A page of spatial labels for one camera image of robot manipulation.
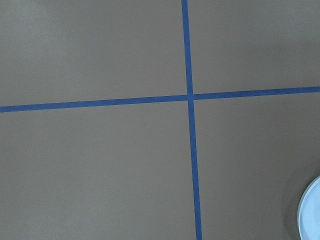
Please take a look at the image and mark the light blue plate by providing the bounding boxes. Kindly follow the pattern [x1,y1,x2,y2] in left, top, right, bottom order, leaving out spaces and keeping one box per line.
[297,176,320,240]

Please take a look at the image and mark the brown paper table cover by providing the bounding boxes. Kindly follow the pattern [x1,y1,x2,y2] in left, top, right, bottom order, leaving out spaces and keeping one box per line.
[0,0,320,240]

